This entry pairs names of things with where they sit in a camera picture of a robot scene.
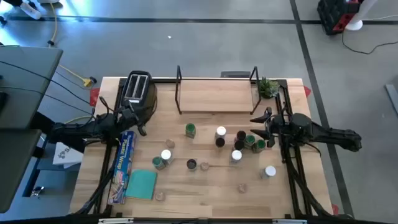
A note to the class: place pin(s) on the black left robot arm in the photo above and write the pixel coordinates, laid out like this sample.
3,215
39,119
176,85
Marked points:
77,130

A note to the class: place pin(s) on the red and black crate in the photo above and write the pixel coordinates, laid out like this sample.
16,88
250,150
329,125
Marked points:
334,15

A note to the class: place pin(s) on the black-lid jar orange label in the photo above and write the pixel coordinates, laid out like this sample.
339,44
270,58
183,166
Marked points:
220,142

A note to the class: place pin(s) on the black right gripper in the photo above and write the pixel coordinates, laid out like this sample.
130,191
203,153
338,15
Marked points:
278,127

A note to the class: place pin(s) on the teal cloth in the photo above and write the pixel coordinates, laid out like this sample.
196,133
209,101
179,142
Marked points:
141,185

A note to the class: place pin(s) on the small metal clamp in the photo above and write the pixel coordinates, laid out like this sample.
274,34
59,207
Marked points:
37,191

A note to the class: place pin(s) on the wooden shelf black metal frame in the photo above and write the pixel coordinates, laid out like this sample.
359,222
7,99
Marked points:
217,96

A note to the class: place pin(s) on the blue plastic wrap box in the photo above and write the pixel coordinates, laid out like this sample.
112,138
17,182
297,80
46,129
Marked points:
122,165

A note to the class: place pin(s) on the black desk beam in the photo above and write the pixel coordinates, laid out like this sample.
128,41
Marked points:
40,121

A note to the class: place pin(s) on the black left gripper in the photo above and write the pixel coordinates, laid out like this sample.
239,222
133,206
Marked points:
129,116

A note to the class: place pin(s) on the cork-lid glass jar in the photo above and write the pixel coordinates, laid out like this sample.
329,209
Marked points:
204,165
242,188
170,143
160,196

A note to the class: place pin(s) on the grey desk top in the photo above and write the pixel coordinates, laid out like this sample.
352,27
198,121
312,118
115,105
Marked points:
28,93
15,171

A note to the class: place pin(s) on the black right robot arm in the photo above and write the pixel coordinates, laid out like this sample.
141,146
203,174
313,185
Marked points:
329,133

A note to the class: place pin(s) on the black-lid spice jar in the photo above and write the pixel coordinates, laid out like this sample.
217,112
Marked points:
241,135
191,163

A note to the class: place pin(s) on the white stand with round base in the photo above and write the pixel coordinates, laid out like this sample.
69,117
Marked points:
354,25

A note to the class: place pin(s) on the black plug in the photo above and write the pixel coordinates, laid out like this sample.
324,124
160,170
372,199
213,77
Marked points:
93,80

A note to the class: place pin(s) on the black two-slot toaster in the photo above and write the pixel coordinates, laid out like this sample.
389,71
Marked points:
136,87

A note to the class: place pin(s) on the white-lid spice jar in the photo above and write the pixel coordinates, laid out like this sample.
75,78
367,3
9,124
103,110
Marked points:
270,170
221,131
236,154
166,154

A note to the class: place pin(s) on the silver metal bracket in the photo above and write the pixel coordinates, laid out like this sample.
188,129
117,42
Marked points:
116,221
289,221

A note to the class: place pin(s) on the white power strip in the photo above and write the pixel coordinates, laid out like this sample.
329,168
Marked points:
30,11

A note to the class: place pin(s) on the small green succulent plant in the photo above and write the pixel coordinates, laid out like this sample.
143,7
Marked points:
268,88

